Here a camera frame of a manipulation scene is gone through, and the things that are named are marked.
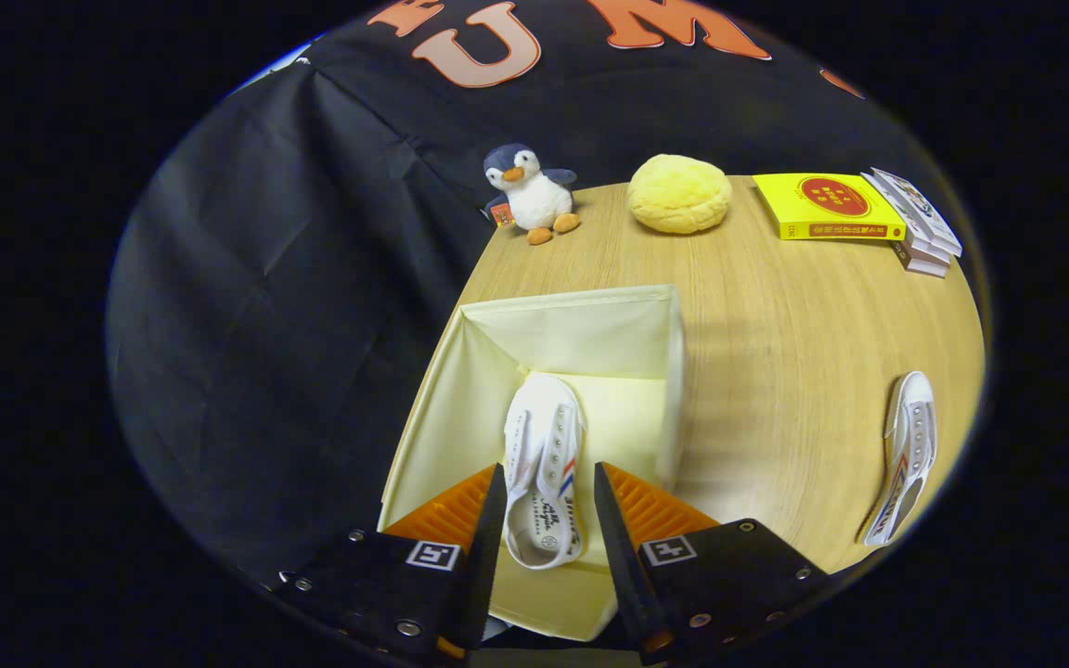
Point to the penguin plush toy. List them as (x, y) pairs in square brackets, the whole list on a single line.
[(534, 197)]

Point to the plain white book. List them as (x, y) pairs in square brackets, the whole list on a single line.
[(906, 227)]

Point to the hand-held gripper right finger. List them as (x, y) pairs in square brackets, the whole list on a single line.
[(623, 557)]

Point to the cream fabric storage box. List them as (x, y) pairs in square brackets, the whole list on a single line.
[(581, 334)]

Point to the yellow book with red circle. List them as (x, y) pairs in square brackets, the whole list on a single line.
[(827, 204)]

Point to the white canvas shoe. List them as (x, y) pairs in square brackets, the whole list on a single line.
[(910, 445), (548, 445)]

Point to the round yellow plush cushion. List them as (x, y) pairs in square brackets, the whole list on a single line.
[(680, 193)]

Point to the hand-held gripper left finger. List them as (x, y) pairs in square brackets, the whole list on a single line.
[(488, 557)]

